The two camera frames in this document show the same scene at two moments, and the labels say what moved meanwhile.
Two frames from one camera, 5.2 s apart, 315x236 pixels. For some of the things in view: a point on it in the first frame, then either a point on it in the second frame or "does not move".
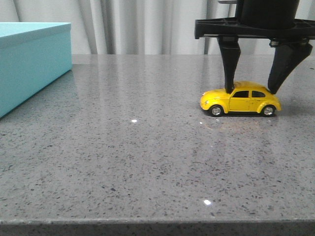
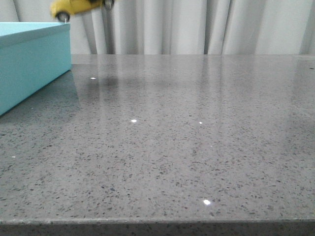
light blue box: x=33 y=56 does not move
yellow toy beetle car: x=246 y=96 to x=62 y=10
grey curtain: x=138 y=27 does not move
